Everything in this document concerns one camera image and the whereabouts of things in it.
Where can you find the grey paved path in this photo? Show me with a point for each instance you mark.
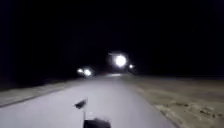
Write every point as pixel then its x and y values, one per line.
pixel 113 100

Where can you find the dry grass verge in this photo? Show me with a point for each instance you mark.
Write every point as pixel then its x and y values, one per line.
pixel 186 96

